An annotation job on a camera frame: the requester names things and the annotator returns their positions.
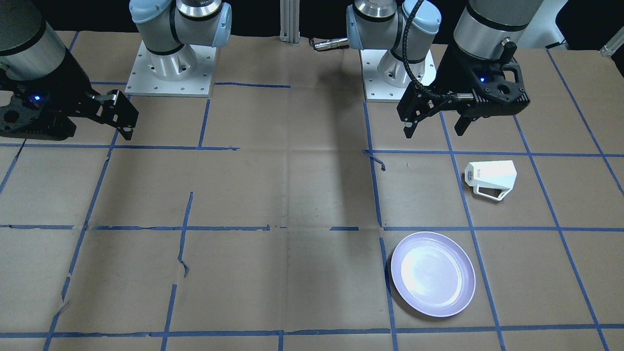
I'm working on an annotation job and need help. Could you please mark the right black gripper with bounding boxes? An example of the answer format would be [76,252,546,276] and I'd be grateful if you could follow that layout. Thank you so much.
[0,61,139,141]

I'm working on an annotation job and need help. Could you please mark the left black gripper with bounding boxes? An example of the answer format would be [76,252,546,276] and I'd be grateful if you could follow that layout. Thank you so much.
[397,44,530,138]

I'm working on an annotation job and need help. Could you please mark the white faceted cup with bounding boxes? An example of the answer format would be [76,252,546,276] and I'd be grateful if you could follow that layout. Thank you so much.
[464,160,517,201]

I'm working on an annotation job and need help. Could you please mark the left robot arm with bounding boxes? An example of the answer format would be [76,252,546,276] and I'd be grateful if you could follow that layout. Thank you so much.
[346,0,542,138]

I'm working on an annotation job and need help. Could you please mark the lavender plate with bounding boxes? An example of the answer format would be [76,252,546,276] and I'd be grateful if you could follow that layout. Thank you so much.
[390,232,476,318]

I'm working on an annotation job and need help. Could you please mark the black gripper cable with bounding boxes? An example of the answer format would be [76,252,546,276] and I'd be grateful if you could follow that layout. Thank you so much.
[403,0,476,103]

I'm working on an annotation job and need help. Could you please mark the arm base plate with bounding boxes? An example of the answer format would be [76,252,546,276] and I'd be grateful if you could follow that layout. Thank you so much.
[359,45,436,103]
[125,42,217,98]

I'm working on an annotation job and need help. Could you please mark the aluminium frame post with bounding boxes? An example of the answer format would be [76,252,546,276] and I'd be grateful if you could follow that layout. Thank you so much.
[279,0,300,45]

